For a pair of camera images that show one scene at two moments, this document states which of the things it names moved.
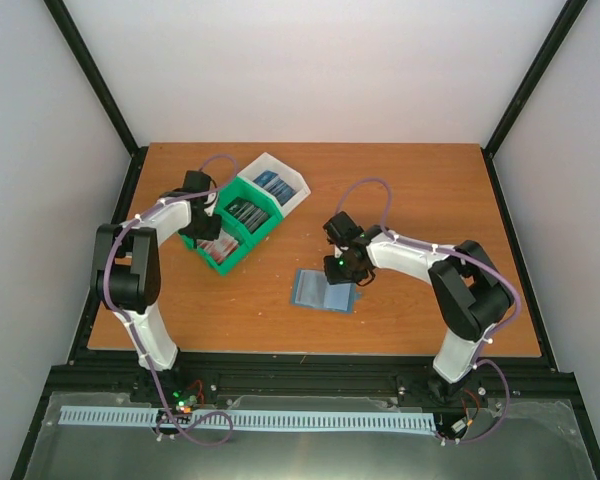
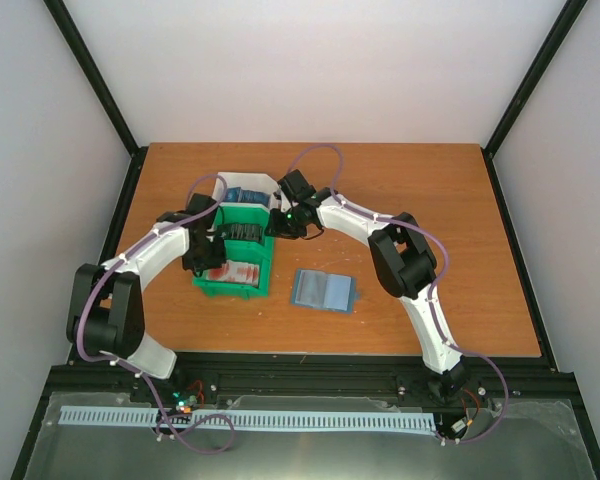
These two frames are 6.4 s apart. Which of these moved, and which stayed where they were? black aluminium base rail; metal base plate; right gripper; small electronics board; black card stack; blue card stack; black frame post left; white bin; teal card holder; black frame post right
Moved: right gripper; white bin; black card stack; blue card stack
Stayed: black frame post left; small electronics board; metal base plate; teal card holder; black aluminium base rail; black frame post right
